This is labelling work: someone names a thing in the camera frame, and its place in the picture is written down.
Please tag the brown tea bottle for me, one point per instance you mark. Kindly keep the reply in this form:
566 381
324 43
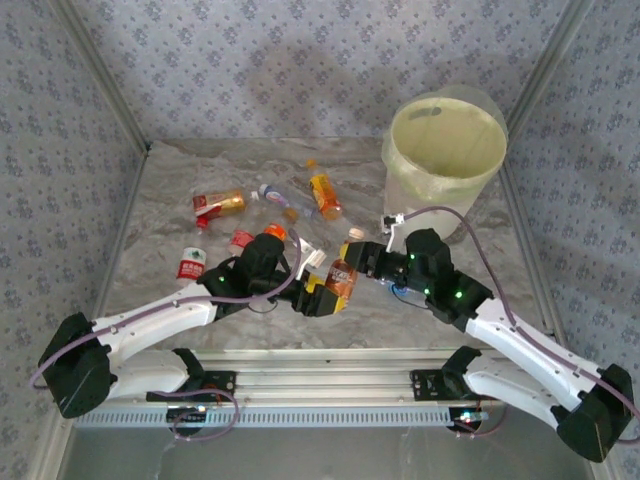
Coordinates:
341 275

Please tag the red gold label bottle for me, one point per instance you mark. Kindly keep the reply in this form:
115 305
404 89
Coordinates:
225 200

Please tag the red white label water bottle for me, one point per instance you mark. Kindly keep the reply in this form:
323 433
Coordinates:
240 240
191 267

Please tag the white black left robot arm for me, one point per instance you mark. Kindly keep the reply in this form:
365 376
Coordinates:
150 320

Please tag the blue cap blue label bottle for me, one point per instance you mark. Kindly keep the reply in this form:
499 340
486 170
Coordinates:
400 292

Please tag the small black controller board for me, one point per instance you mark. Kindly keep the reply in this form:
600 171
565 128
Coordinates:
467 416
187 415

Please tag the white plastic bin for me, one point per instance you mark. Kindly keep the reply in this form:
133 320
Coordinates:
435 225

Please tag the aluminium frame post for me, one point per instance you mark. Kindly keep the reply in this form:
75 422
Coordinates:
102 75
554 50

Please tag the small white label clear bottle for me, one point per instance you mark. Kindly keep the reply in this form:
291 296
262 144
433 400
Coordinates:
356 233

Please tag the purple blue label clear bottle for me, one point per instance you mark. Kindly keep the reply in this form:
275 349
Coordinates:
277 196

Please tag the orange juice bottle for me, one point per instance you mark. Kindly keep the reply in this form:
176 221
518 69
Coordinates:
325 197

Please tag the crushed bottle red cap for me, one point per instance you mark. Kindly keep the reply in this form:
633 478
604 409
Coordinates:
202 223

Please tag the orange label bottle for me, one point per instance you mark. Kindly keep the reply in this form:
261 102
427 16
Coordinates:
275 231

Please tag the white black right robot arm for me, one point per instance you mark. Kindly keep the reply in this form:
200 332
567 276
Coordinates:
510 392

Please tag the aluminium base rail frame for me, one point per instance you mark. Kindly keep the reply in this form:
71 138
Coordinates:
325 372

